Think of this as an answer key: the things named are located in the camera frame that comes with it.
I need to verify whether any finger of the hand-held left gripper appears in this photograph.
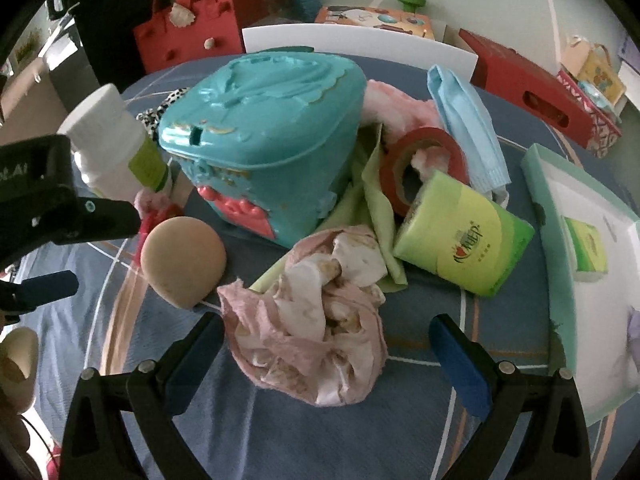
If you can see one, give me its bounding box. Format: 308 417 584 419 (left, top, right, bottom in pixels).
70 196 142 247
0 270 80 312

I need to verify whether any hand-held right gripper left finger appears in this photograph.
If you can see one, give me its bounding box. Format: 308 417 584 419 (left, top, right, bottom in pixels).
60 312 226 480

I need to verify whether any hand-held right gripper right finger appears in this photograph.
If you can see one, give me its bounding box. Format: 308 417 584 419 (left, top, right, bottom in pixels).
429 314 593 480

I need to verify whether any pink red hair tie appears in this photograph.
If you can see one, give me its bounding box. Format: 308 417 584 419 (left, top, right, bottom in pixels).
133 189 184 235

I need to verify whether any beige round sponge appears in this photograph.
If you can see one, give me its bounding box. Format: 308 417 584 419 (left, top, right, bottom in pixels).
139 216 228 310

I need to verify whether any teal shallow cardboard box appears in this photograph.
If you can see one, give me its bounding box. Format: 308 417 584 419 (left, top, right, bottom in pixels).
520 142 640 428

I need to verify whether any light green cloth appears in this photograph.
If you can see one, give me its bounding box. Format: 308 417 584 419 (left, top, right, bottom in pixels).
249 124 409 294

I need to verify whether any blue face mask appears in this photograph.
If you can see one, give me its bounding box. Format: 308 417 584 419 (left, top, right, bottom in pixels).
426 64 512 206

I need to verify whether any tan rounded object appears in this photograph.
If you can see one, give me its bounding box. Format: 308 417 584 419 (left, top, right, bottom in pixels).
0 326 41 413

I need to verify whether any white bottle with green label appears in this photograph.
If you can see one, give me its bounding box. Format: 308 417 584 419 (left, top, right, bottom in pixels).
56 83 172 199

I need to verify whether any black white spotted cloth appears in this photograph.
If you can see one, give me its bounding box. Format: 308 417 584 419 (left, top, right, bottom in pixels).
137 87 189 142

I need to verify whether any green tissue roll pack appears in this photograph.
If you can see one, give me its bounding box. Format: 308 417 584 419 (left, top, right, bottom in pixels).
392 170 536 297

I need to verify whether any flat green tissue packet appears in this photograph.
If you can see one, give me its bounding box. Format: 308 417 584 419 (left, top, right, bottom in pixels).
562 216 609 282

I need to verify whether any teal plastic toy box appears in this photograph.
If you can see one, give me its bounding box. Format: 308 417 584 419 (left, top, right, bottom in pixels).
156 46 369 249

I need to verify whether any purple printed paper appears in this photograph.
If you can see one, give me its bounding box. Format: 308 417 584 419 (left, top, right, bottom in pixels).
625 306 640 357

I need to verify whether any red tape roll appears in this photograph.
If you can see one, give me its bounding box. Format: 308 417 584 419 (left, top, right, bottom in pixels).
378 127 471 219

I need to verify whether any red bag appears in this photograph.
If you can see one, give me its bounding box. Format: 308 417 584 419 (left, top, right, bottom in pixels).
132 0 267 76

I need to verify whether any black furniture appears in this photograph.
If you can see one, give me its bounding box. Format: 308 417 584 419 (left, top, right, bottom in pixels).
62 0 177 92

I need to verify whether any pink fluffy cloth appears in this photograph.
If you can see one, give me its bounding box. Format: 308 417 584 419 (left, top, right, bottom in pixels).
362 80 452 178

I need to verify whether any red white patterned box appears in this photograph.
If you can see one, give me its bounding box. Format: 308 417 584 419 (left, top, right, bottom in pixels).
555 70 624 159

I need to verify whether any red box with slot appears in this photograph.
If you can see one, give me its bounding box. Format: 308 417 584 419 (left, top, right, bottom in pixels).
458 28 594 151

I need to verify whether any white board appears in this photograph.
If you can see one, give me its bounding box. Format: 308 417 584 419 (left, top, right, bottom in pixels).
241 23 480 82

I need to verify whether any yellow printed box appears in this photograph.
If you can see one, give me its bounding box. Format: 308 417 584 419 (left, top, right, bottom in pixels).
561 35 629 112

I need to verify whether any orange colourful toy box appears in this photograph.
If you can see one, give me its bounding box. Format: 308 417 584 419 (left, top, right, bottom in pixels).
314 5 436 41

